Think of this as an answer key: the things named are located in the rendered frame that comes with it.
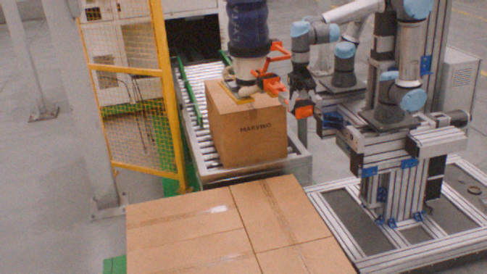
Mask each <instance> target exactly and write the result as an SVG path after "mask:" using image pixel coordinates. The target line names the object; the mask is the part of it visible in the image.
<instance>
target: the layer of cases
mask: <svg viewBox="0 0 487 274"><path fill-rule="evenodd" d="M126 219H127V274H357V272H356V271H355V269H354V268H353V267H352V266H351V264H350V262H349V261H348V259H347V258H346V256H345V254H344V253H343V250H342V249H341V247H340V246H339V245H338V244H337V243H336V241H335V239H334V237H333V235H332V234H331V232H330V231H329V230H328V227H326V225H325V224H324V222H323V221H322V219H321V217H320V216H319V213H318V212H317V210H316V209H315V208H314V207H313V206H312V203H311V201H310V200H309V198H308V197H307V195H306V194H305V192H304V191H303V189H302V188H301V186H300V185H299V183H298V182H297V179H296V178H295V176H294V174H289V175H282V176H278V177H273V178H265V179H262V180H258V181H253V182H248V183H242V184H237V185H233V186H230V188H229V186H225V187H221V188H213V189H210V190H204V191H201V192H197V193H192V194H186V195H180V196H173V197H169V198H165V199H157V200H153V201H148V202H141V203H137V204H129V206H126Z"/></svg>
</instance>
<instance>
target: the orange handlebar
mask: <svg viewBox="0 0 487 274"><path fill-rule="evenodd" d="M275 49H276V50H278V51H279V52H280V53H283V54H285V55H283V56H278V57H270V58H271V60H270V62H278V61H283V60H284V59H290V58H291V56H290V55H291V53H290V52H288V51H286V50H285V49H284V48H282V47H281V46H279V45H277V44H275ZM251 74H252V75H253V76H254V77H257V75H258V74H257V73H256V71H255V70H251ZM266 86H267V87H268V88H269V89H270V92H272V93H273V95H276V96H277V97H278V92H281V91H287V89H286V87H285V86H284V85H283V84H279V83H278V82H277V81H275V83H274V86H272V85H270V84H269V83H268V84H267V85H266ZM311 113H312V110H311V109H308V110H305V111H300V113H299V114H300V116H308V115H310V114H311Z"/></svg>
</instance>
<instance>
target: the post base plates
mask: <svg viewBox="0 0 487 274"><path fill-rule="evenodd" d="M308 70H309V72H310V74H311V75H312V76H313V77H314V78H324V77H329V76H332V75H333V71H334V69H333V68H332V65H331V62H330V69H329V68H328V61H327V60H326V57H325V69H324V70H323V71H320V56H318V58H317V61H316V62H315V63H314V65H313V67H312V66H310V67H309V68H308ZM42 97H43V102H44V103H45V104H44V105H46V110H47V111H46V113H41V111H40V108H39V105H38V101H37V99H36V106H37V110H38V114H35V111H34V108H33V104H32V102H31V114H30V115H29V117H28V123H31V122H36V121H42V120H51V119H56V118H57V115H58V113H59V106H56V105H55V104H54V106H53V105H52V104H51V103H50V102H49V101H48V99H47V98H46V97H45V96H42Z"/></svg>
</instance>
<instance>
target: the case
mask: <svg viewBox="0 0 487 274"><path fill-rule="evenodd" d="M219 80H224V78H223V77H222V78H213V79H207V80H204V92H205V100H206V107H207V113H208V121H209V132H210V133H211V136H212V140H213V141H214V144H215V147H216V150H217V153H219V155H220V158H221V161H222V164H223V166H224V168H230V167H238V166H242V165H250V164H254V163H259V162H266V161H272V160H276V159H280V158H284V157H288V144H287V110H286V107H284V106H283V105H282V104H281V103H280V102H279V101H278V97H276V98H270V97H269V96H268V95H267V93H263V94H260V93H259V92H257V93H255V94H253V95H252V96H253V97H254V98H255V101H254V102H250V103H245V104H238V106H237V104H236V103H235V102H234V101H233V100H232V99H231V98H230V97H229V96H228V95H227V94H226V93H225V91H224V90H223V89H222V88H221V87H220V86H219V84H218V81H219Z"/></svg>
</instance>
